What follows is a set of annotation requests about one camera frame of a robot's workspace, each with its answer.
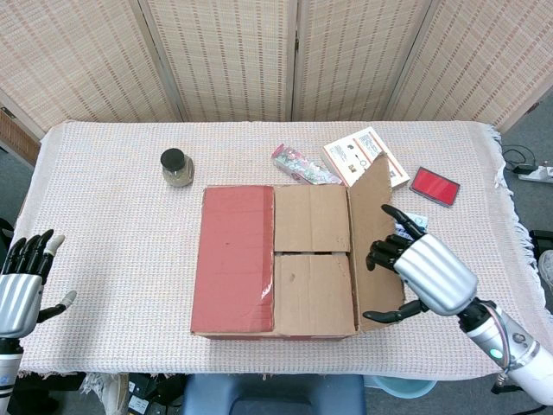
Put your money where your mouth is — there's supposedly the brown wooden cabinet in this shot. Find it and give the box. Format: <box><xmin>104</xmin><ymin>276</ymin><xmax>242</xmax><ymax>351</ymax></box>
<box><xmin>0</xmin><ymin>105</ymin><xmax>42</xmax><ymax>168</ymax></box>

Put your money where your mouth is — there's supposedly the red stamp ink pad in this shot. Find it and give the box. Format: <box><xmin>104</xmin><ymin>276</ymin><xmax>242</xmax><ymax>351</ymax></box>
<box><xmin>409</xmin><ymin>166</ymin><xmax>461</xmax><ymax>209</ymax></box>

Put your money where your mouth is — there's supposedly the blue white toothpaste box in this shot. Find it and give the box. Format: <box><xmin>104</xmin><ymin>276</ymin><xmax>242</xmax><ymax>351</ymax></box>
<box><xmin>391</xmin><ymin>211</ymin><xmax>429</xmax><ymax>239</ymax></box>

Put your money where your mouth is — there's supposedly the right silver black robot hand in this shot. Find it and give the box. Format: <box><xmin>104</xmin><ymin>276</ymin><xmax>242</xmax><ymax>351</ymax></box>
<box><xmin>361</xmin><ymin>204</ymin><xmax>480</xmax><ymax>324</ymax></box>

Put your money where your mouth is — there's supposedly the white orange product box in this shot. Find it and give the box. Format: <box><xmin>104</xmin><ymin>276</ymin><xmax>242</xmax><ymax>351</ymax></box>
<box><xmin>321</xmin><ymin>126</ymin><xmax>410</xmax><ymax>189</ymax></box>

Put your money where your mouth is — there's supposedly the woven folding screen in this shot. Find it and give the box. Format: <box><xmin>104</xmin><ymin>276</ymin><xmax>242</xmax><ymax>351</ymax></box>
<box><xmin>0</xmin><ymin>0</ymin><xmax>553</xmax><ymax>135</ymax></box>

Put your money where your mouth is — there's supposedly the blue padded seat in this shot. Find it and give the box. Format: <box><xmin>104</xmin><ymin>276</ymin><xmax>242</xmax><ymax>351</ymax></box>
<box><xmin>181</xmin><ymin>373</ymin><xmax>367</xmax><ymax>415</ymax></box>

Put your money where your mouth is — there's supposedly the white power strip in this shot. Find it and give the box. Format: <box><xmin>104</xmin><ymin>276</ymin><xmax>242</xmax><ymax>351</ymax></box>
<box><xmin>518</xmin><ymin>165</ymin><xmax>553</xmax><ymax>182</ymax></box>

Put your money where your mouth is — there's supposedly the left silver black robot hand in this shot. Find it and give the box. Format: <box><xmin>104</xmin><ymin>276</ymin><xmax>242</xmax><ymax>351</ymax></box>
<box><xmin>0</xmin><ymin>228</ymin><xmax>78</xmax><ymax>341</ymax></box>

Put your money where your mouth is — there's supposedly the red cardboard shipping box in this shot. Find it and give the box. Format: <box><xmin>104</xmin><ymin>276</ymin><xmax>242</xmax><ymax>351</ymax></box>
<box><xmin>189</xmin><ymin>153</ymin><xmax>407</xmax><ymax>342</ymax></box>

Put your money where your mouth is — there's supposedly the black electronics unit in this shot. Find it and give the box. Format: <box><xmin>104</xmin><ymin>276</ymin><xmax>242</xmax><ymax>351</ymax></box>
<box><xmin>124</xmin><ymin>373</ymin><xmax>187</xmax><ymax>415</ymax></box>

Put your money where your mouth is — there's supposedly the glass jar with black lid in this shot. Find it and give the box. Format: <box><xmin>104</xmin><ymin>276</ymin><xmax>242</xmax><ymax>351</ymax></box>
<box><xmin>159</xmin><ymin>148</ymin><xmax>195</xmax><ymax>188</ymax></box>

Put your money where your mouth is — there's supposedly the light blue plastic bucket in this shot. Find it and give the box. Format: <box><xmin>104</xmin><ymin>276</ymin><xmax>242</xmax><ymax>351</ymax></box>
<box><xmin>371</xmin><ymin>374</ymin><xmax>437</xmax><ymax>399</ymax></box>

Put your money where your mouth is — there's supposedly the black power cable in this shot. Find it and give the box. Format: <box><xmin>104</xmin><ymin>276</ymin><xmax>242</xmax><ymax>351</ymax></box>
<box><xmin>503</xmin><ymin>148</ymin><xmax>539</xmax><ymax>174</ymax></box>

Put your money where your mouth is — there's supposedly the white shoe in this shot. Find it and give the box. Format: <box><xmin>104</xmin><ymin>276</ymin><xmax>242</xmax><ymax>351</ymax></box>
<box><xmin>537</xmin><ymin>249</ymin><xmax>553</xmax><ymax>295</ymax></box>

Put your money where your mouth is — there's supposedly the beige woven tablecloth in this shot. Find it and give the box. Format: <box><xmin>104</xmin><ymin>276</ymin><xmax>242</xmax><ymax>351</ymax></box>
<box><xmin>12</xmin><ymin>119</ymin><xmax>553</xmax><ymax>381</ymax></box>

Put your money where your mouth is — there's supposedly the colourful snack packet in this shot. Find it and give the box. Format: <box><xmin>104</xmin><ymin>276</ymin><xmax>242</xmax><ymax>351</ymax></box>
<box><xmin>270</xmin><ymin>143</ymin><xmax>346</xmax><ymax>187</ymax></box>

